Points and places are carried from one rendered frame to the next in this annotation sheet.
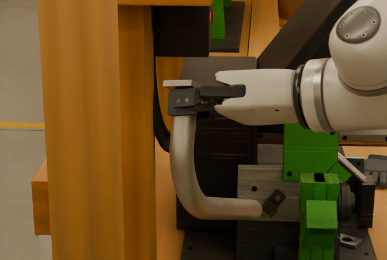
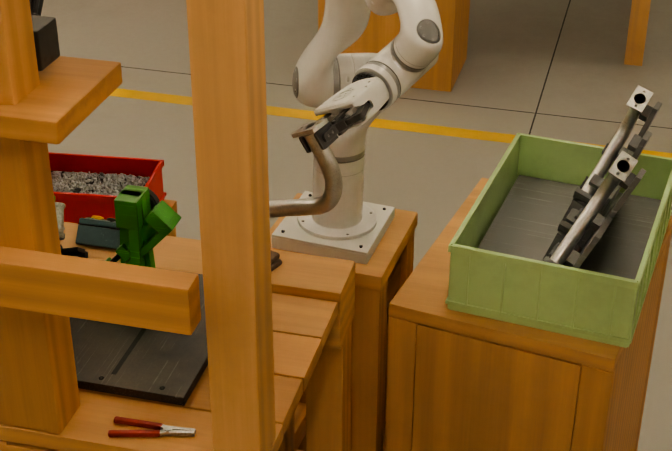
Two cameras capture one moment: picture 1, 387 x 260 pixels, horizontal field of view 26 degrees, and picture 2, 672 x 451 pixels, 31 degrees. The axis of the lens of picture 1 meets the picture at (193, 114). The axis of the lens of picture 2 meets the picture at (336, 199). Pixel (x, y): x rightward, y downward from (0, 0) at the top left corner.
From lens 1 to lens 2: 196 cm
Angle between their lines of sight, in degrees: 72
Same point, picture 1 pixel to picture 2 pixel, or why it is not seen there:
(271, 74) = (375, 85)
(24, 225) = not seen: outside the picture
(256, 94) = (377, 101)
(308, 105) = (395, 92)
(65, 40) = (257, 139)
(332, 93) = (403, 78)
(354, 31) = (433, 35)
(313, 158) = not seen: hidden behind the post
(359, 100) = (417, 74)
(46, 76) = (252, 175)
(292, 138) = not seen: hidden behind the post
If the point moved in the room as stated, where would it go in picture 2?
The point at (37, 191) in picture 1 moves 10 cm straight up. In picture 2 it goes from (191, 295) to (187, 241)
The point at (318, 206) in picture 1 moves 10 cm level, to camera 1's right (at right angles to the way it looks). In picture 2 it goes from (161, 210) to (176, 187)
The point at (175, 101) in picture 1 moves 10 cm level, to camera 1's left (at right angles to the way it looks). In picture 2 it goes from (328, 137) to (316, 164)
